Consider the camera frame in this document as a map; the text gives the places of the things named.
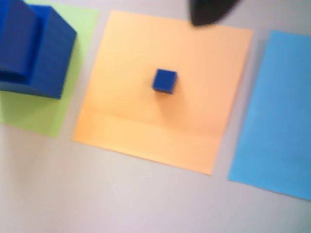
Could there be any orange paper square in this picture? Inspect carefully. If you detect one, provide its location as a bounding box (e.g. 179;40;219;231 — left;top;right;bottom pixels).
72;10;255;176

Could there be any large blue cube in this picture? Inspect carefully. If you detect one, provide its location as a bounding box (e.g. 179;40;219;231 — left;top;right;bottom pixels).
0;4;78;100

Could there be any blue paper square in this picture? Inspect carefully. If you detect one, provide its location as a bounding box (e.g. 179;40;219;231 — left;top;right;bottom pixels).
227;30;311;201

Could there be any tiny blue cube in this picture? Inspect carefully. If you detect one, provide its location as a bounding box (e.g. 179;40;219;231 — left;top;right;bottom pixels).
152;68;178;95

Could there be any green paper square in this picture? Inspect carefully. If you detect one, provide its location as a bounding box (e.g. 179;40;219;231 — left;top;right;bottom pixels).
0;2;101;138

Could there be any medium blue cube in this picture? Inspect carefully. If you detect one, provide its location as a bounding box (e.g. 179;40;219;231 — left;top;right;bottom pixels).
0;0;42;84

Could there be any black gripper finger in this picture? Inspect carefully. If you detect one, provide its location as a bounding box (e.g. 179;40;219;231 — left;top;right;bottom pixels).
188;0;241;27

